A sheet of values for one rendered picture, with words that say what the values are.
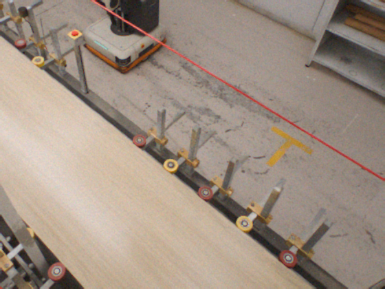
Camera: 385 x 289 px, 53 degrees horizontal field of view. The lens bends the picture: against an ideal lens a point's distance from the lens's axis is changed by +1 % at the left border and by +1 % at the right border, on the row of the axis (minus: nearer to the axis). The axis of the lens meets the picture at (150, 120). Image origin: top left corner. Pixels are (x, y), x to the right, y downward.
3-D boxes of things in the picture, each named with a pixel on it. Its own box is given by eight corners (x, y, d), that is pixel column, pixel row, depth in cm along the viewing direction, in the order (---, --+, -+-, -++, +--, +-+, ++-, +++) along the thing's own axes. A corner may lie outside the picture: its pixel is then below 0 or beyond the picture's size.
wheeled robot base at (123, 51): (126, 19, 442) (124, 0, 422) (168, 44, 415) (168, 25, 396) (82, 47, 410) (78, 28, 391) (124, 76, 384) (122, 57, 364)
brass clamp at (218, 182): (214, 178, 226) (216, 173, 222) (234, 192, 220) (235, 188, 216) (208, 184, 223) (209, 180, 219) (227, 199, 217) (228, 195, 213)
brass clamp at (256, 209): (251, 204, 214) (253, 199, 210) (272, 219, 208) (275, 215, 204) (245, 210, 211) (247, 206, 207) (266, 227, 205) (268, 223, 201)
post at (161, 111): (159, 152, 256) (161, 105, 218) (163, 155, 254) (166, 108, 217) (155, 155, 254) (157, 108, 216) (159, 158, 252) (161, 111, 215)
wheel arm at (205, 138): (211, 131, 244) (212, 127, 240) (215, 134, 242) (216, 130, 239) (165, 174, 224) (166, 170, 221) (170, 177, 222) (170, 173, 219)
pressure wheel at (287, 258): (293, 265, 193) (300, 257, 184) (285, 277, 190) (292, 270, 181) (278, 254, 197) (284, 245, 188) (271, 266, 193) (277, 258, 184)
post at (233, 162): (219, 199, 233) (234, 155, 196) (224, 202, 232) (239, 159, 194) (216, 202, 232) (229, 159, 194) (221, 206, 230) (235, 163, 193)
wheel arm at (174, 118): (181, 112, 256) (181, 108, 253) (185, 115, 254) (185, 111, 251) (135, 151, 236) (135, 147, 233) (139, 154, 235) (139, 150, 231)
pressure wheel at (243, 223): (247, 240, 201) (252, 232, 192) (232, 237, 202) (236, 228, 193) (248, 226, 206) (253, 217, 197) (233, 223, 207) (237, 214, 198)
